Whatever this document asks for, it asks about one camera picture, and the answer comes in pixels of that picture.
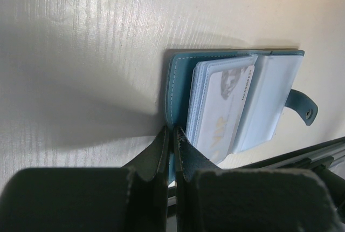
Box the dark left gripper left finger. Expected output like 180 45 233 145
1 127 169 231

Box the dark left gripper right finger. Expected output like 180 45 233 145
173 127 340 231

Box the blue leather card holder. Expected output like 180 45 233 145
164 49 319 183

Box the white VIP credit card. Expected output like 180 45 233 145
194 65 254 164

